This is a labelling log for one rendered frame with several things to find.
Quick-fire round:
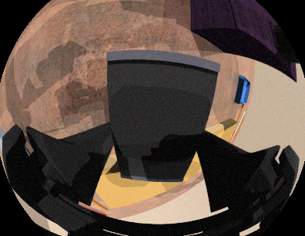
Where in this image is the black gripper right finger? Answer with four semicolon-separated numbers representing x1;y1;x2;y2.
196;130;281;213

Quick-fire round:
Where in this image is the blue shallow tray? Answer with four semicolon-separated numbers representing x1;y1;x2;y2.
235;75;251;104

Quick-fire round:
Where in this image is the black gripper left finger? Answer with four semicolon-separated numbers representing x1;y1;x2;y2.
26;122;115;207

